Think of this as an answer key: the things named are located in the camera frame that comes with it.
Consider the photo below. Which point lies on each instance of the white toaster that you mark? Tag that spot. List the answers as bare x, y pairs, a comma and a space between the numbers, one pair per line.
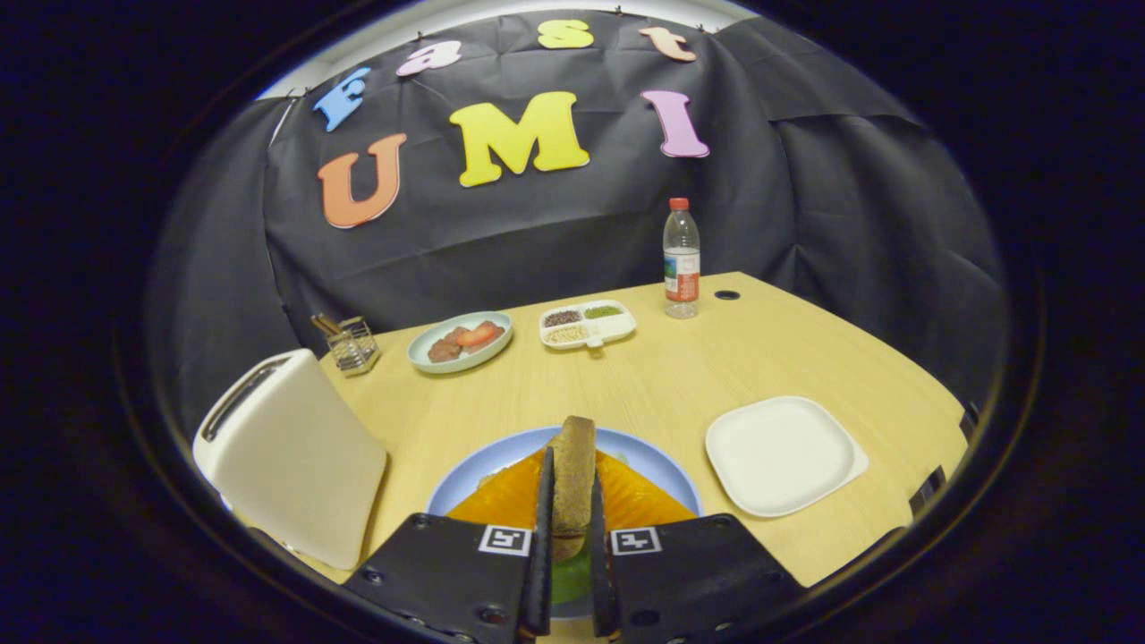
295, 456

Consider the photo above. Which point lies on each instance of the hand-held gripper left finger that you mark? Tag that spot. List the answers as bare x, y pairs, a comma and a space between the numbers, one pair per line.
539, 555

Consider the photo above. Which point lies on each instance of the pale green round plate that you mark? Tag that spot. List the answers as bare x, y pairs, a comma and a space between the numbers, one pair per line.
474, 358

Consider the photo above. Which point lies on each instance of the clear water bottle red cap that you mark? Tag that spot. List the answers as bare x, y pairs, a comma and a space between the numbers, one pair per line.
682, 268

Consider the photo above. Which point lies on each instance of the red tomato slice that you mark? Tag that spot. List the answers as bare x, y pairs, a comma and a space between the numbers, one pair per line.
480, 334

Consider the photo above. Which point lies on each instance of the green lettuce leaf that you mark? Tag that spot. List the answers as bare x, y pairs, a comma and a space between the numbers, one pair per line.
571, 581

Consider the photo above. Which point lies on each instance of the blue round plate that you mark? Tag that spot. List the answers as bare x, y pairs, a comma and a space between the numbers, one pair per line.
479, 463

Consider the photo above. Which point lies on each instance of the black backdrop cloth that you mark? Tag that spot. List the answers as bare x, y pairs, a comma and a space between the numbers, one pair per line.
537, 233

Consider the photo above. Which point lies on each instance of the brown meat slices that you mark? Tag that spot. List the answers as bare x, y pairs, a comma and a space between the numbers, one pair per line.
445, 347

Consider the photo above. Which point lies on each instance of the white square plate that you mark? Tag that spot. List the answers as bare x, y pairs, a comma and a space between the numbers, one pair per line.
778, 456

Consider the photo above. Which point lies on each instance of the white divided condiment tray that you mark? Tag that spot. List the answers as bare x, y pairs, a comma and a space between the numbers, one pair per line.
617, 326

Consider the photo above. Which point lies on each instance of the brown toast slice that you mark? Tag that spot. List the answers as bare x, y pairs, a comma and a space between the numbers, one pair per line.
572, 474

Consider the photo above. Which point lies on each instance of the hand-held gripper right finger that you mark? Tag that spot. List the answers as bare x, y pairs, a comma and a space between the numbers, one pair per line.
601, 572

